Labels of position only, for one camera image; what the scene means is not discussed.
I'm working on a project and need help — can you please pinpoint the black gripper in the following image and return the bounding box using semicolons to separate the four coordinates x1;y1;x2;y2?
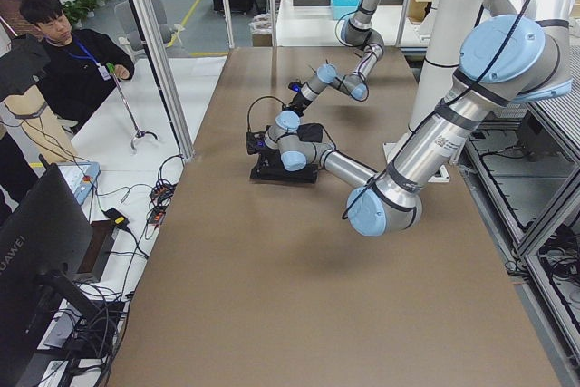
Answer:
287;92;312;116

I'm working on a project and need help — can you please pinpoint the black printed t-shirt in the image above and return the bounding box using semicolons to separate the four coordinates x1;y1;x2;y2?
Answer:
249;123;329;184

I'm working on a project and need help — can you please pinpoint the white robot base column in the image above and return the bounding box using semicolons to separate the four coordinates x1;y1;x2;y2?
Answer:
382;0;486;183

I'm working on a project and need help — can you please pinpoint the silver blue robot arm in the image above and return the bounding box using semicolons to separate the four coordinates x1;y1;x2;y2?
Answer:
286;0;385;116
246;0;575;236

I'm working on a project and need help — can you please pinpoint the blue plastic bin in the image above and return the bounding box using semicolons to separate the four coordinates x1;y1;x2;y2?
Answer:
330;0;361;21

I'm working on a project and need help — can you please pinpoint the cardboard box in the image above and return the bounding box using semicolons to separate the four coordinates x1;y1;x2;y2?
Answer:
407;0;433;24

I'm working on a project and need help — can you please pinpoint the black red power strip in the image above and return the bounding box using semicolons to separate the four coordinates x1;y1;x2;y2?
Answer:
147;179;177;227

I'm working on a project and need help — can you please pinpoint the metal reacher grabber tool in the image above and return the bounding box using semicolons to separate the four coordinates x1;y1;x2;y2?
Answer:
106;63;159;154

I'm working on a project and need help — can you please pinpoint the black power adapter brick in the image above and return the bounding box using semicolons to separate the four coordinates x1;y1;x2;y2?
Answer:
102;208;129;230

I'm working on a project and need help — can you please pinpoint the seated person black jacket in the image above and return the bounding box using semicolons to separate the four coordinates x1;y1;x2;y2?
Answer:
19;0;135;130

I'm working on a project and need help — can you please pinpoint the blue grey teach pendant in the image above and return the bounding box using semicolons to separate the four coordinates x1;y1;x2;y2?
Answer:
57;161;101;205

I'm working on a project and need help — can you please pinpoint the black Huawei monitor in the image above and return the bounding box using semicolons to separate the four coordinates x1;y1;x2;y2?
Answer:
1;164;99;386

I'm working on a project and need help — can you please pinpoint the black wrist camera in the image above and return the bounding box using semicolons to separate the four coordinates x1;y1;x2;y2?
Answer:
288;81;305;92
246;131;267;155

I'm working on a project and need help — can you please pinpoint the silver aluminium frame post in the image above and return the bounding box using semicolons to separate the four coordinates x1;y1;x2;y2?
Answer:
129;0;195;162

